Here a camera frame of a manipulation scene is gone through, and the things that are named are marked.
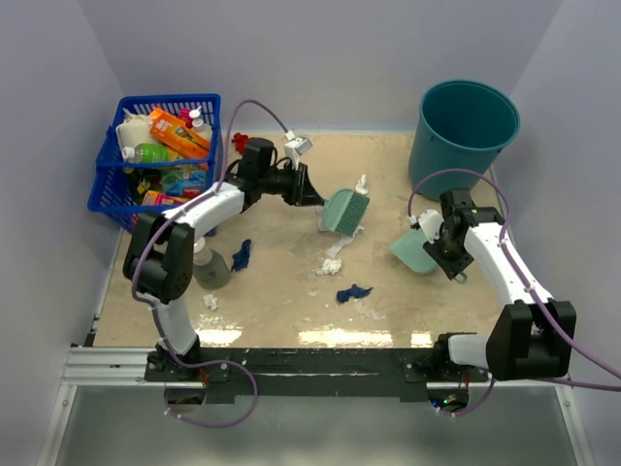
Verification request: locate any white pump lotion bottle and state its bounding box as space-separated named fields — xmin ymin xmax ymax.
xmin=188 ymin=107 xmax=212 ymax=142

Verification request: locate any green plastic dustpan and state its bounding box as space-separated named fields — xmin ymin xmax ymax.
xmin=390 ymin=225 xmax=467 ymax=284

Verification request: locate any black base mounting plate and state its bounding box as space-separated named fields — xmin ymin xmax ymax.
xmin=145 ymin=348 xmax=486 ymax=404

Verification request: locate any small white scrap front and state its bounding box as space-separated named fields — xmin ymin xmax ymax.
xmin=202 ymin=293 xmax=218 ymax=312

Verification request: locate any white twisted paper strip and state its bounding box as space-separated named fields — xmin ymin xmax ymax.
xmin=325 ymin=226 xmax=365 ymax=259

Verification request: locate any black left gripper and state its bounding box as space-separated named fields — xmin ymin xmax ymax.
xmin=259 ymin=161 xmax=324 ymax=208

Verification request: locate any green drink bottle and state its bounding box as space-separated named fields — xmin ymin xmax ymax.
xmin=121 ymin=143 xmax=170 ymax=164

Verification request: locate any blue plastic basket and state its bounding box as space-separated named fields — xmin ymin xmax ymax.
xmin=87 ymin=93 xmax=222 ymax=232

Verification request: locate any white paper wad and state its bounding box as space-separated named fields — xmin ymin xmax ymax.
xmin=315 ymin=258 xmax=343 ymax=276

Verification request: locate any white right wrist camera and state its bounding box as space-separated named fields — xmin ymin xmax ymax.
xmin=409 ymin=209 xmax=443 ymax=243

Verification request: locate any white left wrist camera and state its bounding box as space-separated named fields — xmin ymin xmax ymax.
xmin=284 ymin=137 xmax=312 ymax=170

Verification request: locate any teal plastic trash bin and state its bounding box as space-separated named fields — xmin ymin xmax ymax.
xmin=409 ymin=81 xmax=520 ymax=200

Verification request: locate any aluminium rail frame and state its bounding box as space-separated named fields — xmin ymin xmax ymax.
xmin=39 ymin=348 xmax=595 ymax=465

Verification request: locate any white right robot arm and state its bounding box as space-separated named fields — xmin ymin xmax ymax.
xmin=419 ymin=188 xmax=576 ymax=382

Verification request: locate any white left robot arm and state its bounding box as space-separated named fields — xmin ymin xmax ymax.
xmin=123 ymin=132 xmax=324 ymax=381

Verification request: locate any red paper scrap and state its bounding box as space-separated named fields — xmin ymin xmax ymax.
xmin=231 ymin=132 xmax=249 ymax=154

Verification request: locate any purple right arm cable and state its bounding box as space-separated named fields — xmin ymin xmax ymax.
xmin=406 ymin=167 xmax=621 ymax=418

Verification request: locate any green hand brush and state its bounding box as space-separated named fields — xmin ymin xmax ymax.
xmin=323 ymin=188 xmax=370 ymax=235

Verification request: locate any blue scrap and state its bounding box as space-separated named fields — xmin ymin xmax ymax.
xmin=231 ymin=239 xmax=252 ymax=272
xmin=336 ymin=283 xmax=373 ymax=304

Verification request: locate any white tissue ball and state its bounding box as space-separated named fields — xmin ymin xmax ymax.
xmin=354 ymin=174 xmax=369 ymax=195

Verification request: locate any orange carton box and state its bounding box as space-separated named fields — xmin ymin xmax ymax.
xmin=148 ymin=108 xmax=211 ymax=160

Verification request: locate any clear soap pump bottle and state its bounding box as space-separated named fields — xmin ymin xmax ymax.
xmin=193 ymin=237 xmax=231 ymax=290

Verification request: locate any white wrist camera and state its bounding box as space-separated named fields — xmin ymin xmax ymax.
xmin=409 ymin=209 xmax=443 ymax=243
xmin=284 ymin=137 xmax=312 ymax=170

